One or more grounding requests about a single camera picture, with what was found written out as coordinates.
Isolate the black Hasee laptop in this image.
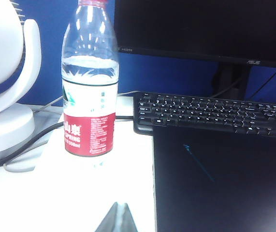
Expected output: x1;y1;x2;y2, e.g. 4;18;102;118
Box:
152;124;276;232

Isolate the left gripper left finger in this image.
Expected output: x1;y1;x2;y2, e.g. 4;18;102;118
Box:
95;202;118;232

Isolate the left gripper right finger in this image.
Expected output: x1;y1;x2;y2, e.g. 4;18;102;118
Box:
120;203;138;232

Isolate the clear water bottle red label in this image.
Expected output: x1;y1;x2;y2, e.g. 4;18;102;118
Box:
60;0;120;158

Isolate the black keyboard cable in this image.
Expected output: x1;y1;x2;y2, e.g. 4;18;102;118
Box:
0;116;134;170

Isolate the white desk fan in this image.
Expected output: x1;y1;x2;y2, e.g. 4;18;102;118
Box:
0;0;42;174

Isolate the black ASUS monitor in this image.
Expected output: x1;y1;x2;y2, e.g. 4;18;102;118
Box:
114;0;276;100

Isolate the black monitor cable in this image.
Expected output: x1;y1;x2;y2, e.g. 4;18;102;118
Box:
255;68;276;105

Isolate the black computer keyboard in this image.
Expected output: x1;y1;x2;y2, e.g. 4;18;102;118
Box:
132;91;276;141

